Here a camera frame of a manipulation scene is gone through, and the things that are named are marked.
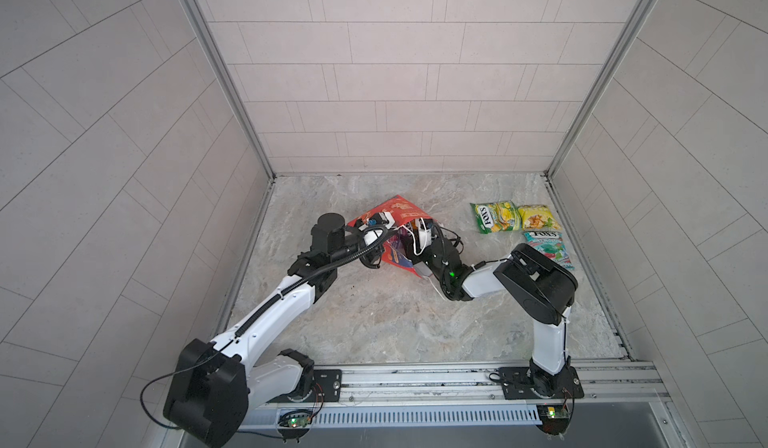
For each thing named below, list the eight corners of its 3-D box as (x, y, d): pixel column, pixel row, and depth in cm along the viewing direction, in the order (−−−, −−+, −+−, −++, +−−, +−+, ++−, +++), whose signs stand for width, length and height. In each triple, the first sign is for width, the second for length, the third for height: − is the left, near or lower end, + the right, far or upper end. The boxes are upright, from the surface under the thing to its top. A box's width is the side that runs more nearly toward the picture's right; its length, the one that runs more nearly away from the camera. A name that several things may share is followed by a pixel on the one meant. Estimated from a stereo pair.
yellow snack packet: (521, 234, 101) (526, 226, 97) (514, 212, 107) (518, 204, 103) (554, 234, 101) (560, 226, 97) (546, 212, 107) (551, 204, 103)
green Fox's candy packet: (476, 233, 102) (479, 227, 99) (471, 207, 109) (473, 201, 107) (521, 233, 102) (524, 227, 99) (512, 207, 109) (515, 201, 107)
